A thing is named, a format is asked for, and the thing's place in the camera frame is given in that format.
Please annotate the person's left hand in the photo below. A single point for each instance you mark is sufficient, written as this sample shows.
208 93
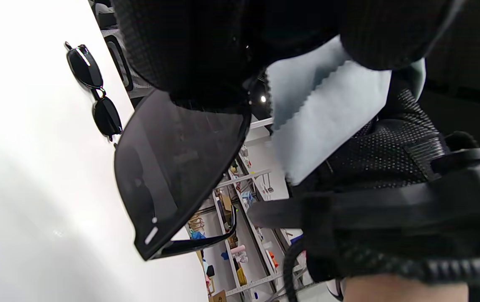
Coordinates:
202 46

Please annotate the light blue cleaning cloth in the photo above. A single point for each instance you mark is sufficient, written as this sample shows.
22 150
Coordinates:
328 113

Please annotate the black sunglasses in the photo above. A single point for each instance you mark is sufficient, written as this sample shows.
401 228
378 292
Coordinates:
172 167
84 67

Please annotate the person's right forearm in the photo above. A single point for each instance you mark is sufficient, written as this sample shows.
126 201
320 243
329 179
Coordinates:
403 289

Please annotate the black mesh office chair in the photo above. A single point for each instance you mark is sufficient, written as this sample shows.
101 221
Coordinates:
120 63

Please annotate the shelf of assorted items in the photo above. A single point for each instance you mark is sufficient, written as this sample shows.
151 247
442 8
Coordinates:
248 251

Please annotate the person's right hand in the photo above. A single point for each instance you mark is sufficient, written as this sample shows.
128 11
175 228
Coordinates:
386 155

